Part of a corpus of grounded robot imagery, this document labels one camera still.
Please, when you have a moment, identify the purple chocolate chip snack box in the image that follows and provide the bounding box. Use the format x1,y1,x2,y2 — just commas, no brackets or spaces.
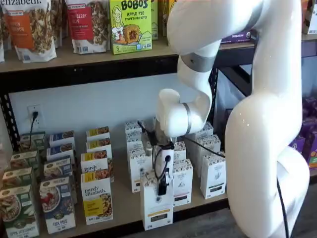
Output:
221,31,256,43

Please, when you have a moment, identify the white tea box pink strip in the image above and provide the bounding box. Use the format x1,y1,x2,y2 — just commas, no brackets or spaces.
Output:
172,158,194,208
173,141,187,164

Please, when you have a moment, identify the black camera cable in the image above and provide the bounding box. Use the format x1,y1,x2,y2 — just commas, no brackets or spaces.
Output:
137,120,159,147

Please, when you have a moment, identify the white wall outlet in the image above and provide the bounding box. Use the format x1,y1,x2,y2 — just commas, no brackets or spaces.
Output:
27,104,43,127

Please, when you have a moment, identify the black plug with cord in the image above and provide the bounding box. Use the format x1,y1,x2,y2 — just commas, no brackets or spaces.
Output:
29,111,39,151

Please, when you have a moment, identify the white snack box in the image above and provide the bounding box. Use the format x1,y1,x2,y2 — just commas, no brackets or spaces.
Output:
302,0,317,35

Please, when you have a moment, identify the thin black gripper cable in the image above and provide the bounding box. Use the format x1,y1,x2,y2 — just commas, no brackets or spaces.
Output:
153,146,173,179

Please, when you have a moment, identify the green Bobo's apple pie box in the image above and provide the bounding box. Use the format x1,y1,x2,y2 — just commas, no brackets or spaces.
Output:
151,0,159,41
109,0,154,55

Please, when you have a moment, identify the green cereal box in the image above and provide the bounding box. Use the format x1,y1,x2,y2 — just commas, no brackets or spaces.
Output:
2,167,34,190
9,150,40,172
19,131,47,152
0,184,40,238

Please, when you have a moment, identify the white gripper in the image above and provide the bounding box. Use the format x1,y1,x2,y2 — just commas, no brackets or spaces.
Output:
155,145,174,196

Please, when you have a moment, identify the white tea box pale strip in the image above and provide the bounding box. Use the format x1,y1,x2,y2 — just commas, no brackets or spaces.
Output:
195,134,221,169
202,121,214,139
199,153,227,200

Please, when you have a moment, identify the red label granola bag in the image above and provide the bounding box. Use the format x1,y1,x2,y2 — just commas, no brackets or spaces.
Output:
64,0,110,55

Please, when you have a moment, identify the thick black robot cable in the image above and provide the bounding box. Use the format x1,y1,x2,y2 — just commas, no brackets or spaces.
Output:
183,136,290,238

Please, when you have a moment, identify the yellow Bobo's peanut butter box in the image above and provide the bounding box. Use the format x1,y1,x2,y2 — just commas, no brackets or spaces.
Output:
158,0,171,38

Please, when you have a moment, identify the white granola bag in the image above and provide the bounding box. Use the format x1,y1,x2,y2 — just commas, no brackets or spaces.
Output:
51,0,66,48
0,9,5,62

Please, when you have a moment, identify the orange label granola bag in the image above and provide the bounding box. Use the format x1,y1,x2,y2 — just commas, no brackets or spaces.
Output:
0,0,58,63

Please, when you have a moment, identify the white yellow purely elizabeth box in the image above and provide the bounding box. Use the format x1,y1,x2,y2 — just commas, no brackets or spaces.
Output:
80,168,114,226
86,126,110,142
80,150,111,174
86,137,113,156

